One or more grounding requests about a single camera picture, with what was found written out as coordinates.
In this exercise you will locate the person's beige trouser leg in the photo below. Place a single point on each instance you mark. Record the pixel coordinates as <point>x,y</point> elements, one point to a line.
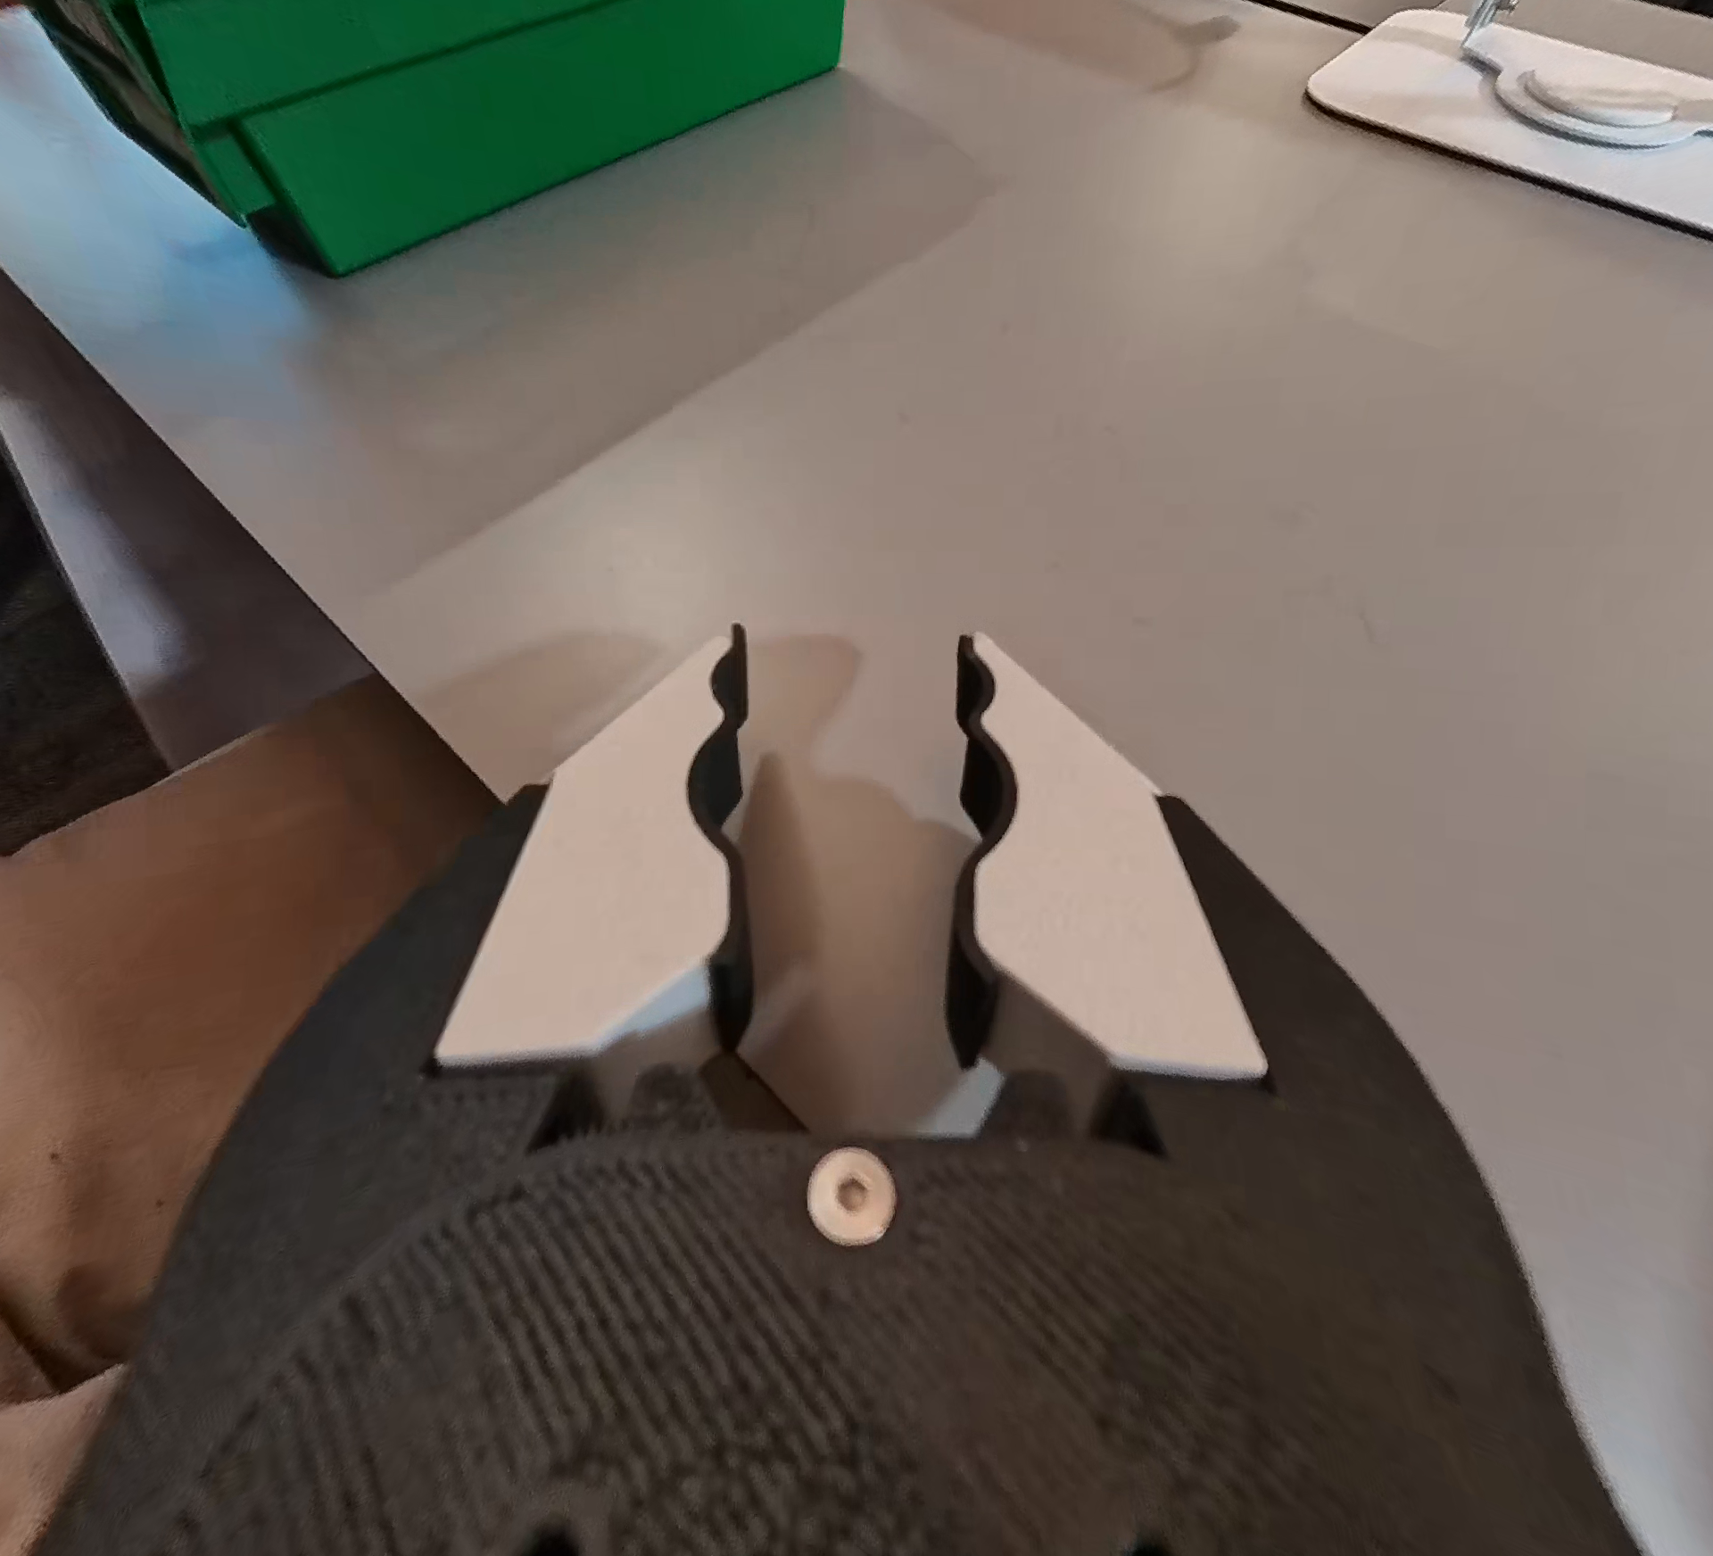
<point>162,979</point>

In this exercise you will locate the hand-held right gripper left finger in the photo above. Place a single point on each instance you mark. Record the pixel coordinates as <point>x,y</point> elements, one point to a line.
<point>589,913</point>

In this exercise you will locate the clear document stand white base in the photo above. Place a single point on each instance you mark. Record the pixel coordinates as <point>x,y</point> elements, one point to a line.
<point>1417,112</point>

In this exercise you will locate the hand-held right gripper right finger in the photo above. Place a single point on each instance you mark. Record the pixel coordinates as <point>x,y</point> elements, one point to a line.
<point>1112,913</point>

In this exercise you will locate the stack of green bins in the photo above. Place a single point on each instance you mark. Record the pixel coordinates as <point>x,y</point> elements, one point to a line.
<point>509,70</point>

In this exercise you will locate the grey desk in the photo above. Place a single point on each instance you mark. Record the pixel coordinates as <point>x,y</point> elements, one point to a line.
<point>1068,379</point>

